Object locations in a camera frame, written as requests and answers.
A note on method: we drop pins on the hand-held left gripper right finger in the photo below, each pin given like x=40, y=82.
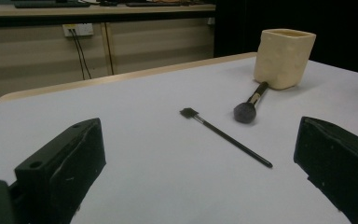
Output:
x=338, y=161

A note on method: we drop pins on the fluffy black makeup brush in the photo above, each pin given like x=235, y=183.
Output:
x=245, y=112

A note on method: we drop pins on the white wall power outlet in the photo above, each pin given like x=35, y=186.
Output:
x=82, y=29

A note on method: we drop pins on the white table sheet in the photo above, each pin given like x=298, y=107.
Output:
x=167, y=186

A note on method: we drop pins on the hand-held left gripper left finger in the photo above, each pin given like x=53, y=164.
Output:
x=65, y=161

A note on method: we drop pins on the cream square cup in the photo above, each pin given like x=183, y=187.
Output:
x=282, y=59

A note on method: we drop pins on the black keyboard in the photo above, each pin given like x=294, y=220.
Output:
x=51, y=4
x=152, y=4

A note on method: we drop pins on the thin black makeup brush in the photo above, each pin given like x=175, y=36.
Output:
x=230, y=140

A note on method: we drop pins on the beige office desk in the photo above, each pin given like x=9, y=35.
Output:
x=155, y=40

